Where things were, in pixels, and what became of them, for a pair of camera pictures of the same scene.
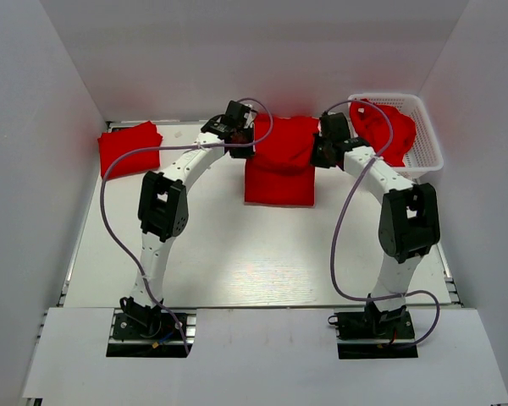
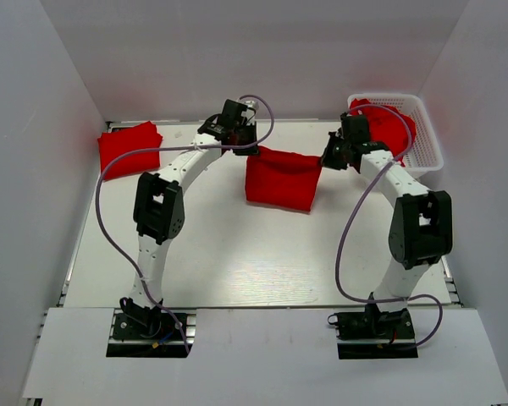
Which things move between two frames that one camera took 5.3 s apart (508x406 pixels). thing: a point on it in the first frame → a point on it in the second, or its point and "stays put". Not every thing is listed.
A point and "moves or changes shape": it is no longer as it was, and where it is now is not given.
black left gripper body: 242,152 stays put
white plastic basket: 426,153 stays put
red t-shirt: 280,172 moves or changes shape
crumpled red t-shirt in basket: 375,129 stays put
